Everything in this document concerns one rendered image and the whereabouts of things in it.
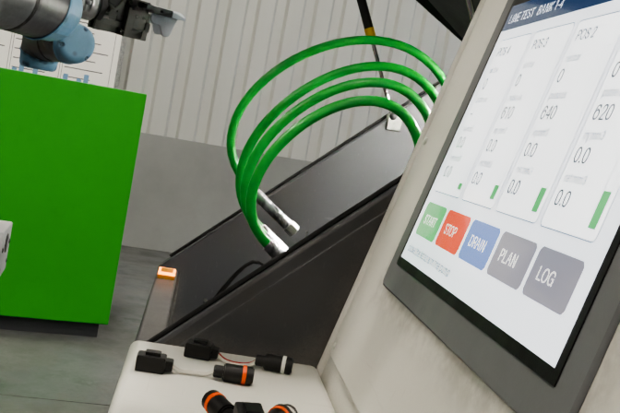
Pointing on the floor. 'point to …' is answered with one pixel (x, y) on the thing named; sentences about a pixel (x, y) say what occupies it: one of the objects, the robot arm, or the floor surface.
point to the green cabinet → (64, 198)
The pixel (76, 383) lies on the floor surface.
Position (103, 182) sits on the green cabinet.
